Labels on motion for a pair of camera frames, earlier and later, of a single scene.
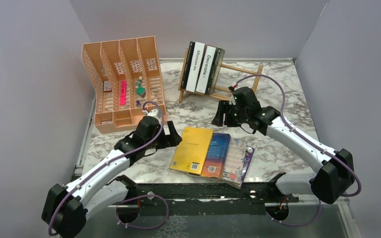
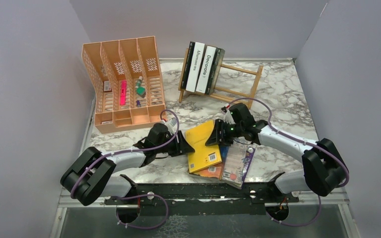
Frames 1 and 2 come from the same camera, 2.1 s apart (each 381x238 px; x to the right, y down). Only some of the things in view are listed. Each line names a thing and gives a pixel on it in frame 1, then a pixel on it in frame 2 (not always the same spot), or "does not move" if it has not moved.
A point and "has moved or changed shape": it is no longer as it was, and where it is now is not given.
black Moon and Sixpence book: x=185 y=78 does not move
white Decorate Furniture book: x=208 y=57 does not move
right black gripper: x=224 y=107 to x=216 y=138
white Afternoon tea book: x=195 y=66 does not move
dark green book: x=219 y=58 does not move
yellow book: x=192 y=149 has moved or changed shape
